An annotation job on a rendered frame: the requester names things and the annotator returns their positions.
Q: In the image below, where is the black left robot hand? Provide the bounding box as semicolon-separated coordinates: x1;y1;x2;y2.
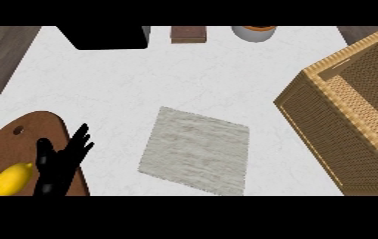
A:
33;122;97;197

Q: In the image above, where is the grey woven placemat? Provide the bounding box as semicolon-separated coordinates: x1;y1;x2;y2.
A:
136;106;252;197

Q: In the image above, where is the brown wicker basket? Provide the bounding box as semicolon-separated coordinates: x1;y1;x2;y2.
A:
274;31;378;197

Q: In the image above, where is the yellow lemon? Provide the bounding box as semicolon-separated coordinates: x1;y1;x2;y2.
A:
0;162;36;197

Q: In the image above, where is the brown wooden cutting board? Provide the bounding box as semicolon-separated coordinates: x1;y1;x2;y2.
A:
0;110;92;197

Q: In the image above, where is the black appliance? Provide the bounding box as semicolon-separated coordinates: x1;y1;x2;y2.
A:
57;26;153;51

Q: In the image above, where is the brown wooden box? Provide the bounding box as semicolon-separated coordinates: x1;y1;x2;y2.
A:
170;26;209;45

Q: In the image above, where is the white pot with orange rim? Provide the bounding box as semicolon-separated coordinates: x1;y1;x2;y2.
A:
231;26;278;44

